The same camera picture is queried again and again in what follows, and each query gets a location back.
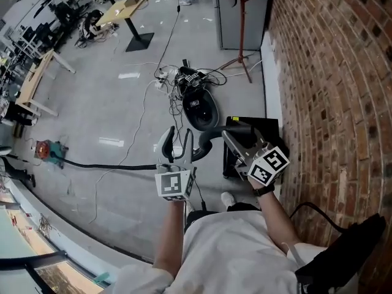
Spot person's black trousers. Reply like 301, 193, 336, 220
185, 202, 262, 225

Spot thin black tether cable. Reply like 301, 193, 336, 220
192, 176, 208, 211

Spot person's white shirt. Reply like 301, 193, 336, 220
104, 209, 337, 294

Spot grey metal cabinet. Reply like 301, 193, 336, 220
213, 0, 271, 51

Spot person's right white shoe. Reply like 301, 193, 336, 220
220, 191, 237, 211

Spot black worn equipment pack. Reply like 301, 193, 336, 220
295, 213, 387, 294

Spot wooden table with white legs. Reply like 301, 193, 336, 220
14, 49, 77, 118

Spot small wooden table black pedestal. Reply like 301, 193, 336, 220
94, 0, 156, 53

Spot small teal plastic object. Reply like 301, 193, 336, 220
92, 271, 111, 287

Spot tangle of thin wires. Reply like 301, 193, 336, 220
37, 213, 57, 235

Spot thick black pack cable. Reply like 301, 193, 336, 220
289, 201, 343, 233

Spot black floor cable with adapter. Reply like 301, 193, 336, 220
154, 0, 182, 77

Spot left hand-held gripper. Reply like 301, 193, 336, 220
154, 126, 197, 202

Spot red and teal vacuum cleaner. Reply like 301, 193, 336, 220
34, 139, 69, 169

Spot black vacuum hose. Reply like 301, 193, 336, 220
60, 124, 261, 171

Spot black wristwatch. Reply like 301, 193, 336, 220
252, 184, 276, 198

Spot black-framed window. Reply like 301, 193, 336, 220
0, 249, 107, 294

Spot person's right forearm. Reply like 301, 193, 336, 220
255, 191, 303, 252

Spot person's left forearm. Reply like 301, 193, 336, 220
152, 199, 188, 279

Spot red coat stand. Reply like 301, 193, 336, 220
220, 0, 255, 85

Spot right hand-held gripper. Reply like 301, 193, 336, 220
221, 129, 290, 187

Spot person's right hand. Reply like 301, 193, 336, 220
247, 178, 265, 192

